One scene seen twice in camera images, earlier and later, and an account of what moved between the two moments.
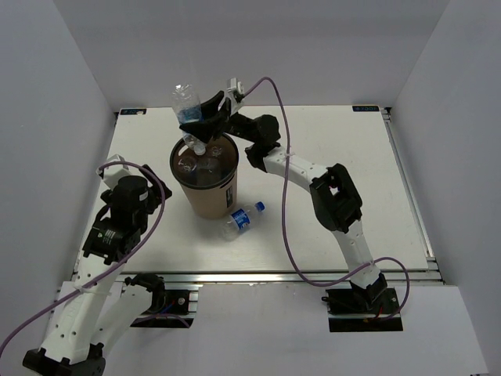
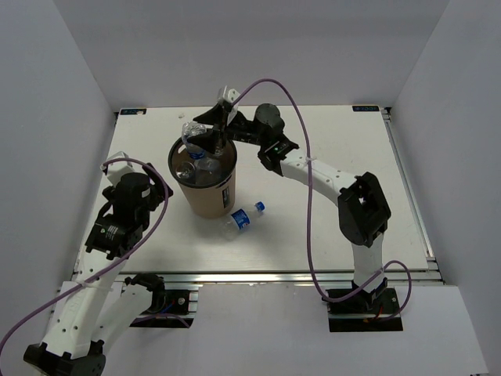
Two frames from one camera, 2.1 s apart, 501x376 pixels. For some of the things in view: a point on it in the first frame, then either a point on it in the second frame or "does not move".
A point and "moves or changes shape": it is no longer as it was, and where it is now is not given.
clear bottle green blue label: [207, 171] does not move
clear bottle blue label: [188, 109] moves or changes shape
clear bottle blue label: [187, 164] moves or changes shape
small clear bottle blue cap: [240, 218] does not move
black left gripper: [152, 200] does not move
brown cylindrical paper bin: [207, 182] does not move
